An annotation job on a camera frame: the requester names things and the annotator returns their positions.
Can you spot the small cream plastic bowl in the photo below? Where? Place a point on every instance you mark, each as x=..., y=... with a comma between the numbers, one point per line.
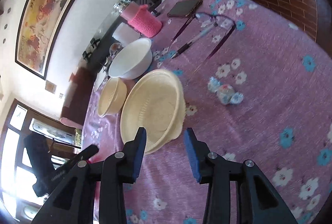
x=110, y=99

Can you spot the eyeglasses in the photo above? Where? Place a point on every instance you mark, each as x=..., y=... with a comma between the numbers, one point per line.
x=219, y=22

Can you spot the pink bottle with knit sleeve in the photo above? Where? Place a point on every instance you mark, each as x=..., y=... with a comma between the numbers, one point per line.
x=145, y=23

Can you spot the black smartphone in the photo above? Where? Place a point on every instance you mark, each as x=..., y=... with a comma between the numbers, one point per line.
x=184, y=7

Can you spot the framed horse painting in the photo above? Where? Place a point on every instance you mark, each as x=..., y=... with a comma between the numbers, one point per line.
x=44, y=22

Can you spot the ballpoint pen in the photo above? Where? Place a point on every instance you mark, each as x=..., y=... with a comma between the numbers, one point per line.
x=185, y=47

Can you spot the dark cloth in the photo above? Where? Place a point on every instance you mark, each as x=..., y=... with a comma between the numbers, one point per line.
x=39, y=159

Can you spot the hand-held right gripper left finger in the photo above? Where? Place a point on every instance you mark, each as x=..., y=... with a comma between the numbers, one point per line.
x=138, y=156

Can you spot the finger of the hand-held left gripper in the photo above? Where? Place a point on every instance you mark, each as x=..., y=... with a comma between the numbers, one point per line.
x=83, y=155

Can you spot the large cream plastic bowl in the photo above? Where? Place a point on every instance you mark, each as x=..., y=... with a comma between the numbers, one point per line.
x=153, y=107

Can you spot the white plastic jar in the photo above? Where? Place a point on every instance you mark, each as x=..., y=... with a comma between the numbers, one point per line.
x=125, y=33

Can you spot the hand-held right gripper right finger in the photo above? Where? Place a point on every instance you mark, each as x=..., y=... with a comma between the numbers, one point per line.
x=193, y=156

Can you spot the small wall plaque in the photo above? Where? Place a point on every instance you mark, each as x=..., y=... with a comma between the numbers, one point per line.
x=50, y=86

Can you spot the purple floral tablecloth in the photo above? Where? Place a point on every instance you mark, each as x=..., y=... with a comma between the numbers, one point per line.
x=233, y=149

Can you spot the black clamp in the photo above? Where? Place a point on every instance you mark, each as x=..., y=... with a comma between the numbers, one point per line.
x=95, y=43
x=86, y=55

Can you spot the white bowl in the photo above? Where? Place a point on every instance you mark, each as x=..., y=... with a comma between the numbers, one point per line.
x=129, y=60

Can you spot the wrapped candy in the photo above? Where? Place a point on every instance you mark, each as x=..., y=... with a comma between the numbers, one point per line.
x=224, y=90

